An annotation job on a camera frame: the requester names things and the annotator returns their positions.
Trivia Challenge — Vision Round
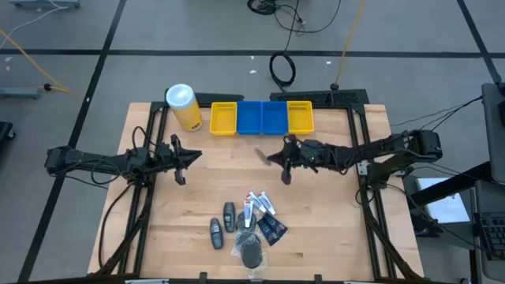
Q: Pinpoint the black floor object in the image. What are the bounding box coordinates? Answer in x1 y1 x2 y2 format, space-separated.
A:
0 121 17 143

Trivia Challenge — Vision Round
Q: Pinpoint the dark remote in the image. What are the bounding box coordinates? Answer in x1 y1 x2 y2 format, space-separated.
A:
223 201 237 234

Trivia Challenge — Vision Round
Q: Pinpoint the black loofah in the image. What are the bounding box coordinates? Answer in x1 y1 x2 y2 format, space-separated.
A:
231 230 269 271
235 211 258 234

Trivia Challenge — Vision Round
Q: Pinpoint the yellow plastic basket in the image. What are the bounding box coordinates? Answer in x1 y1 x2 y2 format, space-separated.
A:
286 100 316 136
209 101 238 136

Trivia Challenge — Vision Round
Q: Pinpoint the gray laptop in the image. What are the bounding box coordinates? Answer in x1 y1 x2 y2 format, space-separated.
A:
471 179 505 283

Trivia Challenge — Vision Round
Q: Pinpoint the black coiled floor cable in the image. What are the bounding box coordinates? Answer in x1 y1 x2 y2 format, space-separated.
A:
269 0 301 90

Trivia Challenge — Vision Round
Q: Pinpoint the black metal table frame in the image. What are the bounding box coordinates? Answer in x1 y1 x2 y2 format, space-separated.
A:
96 88 425 283

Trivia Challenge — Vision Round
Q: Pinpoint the gray deodorant bottle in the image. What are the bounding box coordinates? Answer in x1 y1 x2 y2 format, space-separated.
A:
209 217 224 251

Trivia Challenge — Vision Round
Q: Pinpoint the blue plastic basket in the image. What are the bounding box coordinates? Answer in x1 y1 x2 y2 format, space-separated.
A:
236 100 263 136
260 100 290 136

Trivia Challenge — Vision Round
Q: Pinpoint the black desk bar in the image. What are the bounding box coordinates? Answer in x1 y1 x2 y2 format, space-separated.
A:
410 160 494 208

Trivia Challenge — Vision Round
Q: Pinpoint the gray monitor back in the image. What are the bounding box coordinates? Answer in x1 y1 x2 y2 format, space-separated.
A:
481 81 505 185

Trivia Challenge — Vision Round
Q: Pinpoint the black cable bundle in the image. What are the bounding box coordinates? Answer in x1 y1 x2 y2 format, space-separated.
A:
247 0 279 16

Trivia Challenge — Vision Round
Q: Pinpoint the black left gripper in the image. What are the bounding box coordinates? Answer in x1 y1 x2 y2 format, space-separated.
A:
151 133 203 186

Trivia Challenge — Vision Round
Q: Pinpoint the white paper sheet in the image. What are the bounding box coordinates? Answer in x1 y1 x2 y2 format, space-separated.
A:
416 177 473 225

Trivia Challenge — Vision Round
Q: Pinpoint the gray stand foot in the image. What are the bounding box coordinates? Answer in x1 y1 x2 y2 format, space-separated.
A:
0 87 40 99
9 0 80 9

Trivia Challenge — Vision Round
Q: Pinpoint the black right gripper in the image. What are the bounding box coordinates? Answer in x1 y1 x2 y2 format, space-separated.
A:
267 133 331 185

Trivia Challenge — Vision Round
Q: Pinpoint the dark blue sachet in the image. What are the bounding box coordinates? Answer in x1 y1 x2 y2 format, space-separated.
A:
256 216 278 247
264 212 289 240

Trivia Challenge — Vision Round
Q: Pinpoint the yellow floor cable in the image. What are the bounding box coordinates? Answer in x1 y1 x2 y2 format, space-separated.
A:
0 28 76 96
330 0 368 91

